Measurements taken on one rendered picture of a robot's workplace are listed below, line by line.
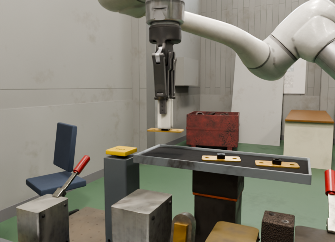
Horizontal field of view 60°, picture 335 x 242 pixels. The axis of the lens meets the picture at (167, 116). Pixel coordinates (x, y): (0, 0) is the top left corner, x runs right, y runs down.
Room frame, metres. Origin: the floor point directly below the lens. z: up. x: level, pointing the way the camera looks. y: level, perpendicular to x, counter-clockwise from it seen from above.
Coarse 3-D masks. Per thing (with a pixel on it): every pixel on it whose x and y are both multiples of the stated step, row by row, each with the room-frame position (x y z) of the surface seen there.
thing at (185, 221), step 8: (176, 216) 0.47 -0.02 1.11; (184, 216) 0.46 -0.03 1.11; (192, 216) 0.47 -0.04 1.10; (176, 224) 0.46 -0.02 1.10; (184, 224) 0.46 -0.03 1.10; (192, 224) 0.46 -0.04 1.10; (176, 232) 0.45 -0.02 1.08; (184, 232) 0.45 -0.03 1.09; (192, 232) 0.46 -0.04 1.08; (176, 240) 0.45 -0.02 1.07; (184, 240) 0.45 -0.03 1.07; (192, 240) 0.46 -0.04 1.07
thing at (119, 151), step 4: (112, 148) 0.75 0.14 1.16; (116, 148) 0.75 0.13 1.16; (120, 148) 0.75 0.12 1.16; (124, 148) 0.75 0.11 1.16; (128, 148) 0.75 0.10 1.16; (132, 148) 0.75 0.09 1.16; (136, 148) 0.76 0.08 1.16; (108, 152) 0.73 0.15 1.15; (112, 152) 0.72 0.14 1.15; (116, 152) 0.72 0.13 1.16; (120, 152) 0.71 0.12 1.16; (124, 152) 0.71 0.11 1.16; (128, 152) 0.72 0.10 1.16; (132, 152) 0.74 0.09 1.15; (120, 156) 0.73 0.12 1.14; (124, 156) 0.74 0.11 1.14
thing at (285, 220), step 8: (264, 216) 0.48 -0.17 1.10; (272, 216) 0.48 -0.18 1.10; (280, 216) 0.48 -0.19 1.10; (288, 216) 0.48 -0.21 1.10; (264, 224) 0.46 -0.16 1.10; (272, 224) 0.45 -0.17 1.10; (280, 224) 0.45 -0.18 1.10; (288, 224) 0.45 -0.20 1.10; (264, 232) 0.46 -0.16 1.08; (272, 232) 0.45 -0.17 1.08; (280, 232) 0.45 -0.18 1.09; (288, 232) 0.44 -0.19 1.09; (264, 240) 0.46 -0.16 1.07; (272, 240) 0.45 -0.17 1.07; (280, 240) 0.45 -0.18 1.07; (288, 240) 0.44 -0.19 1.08
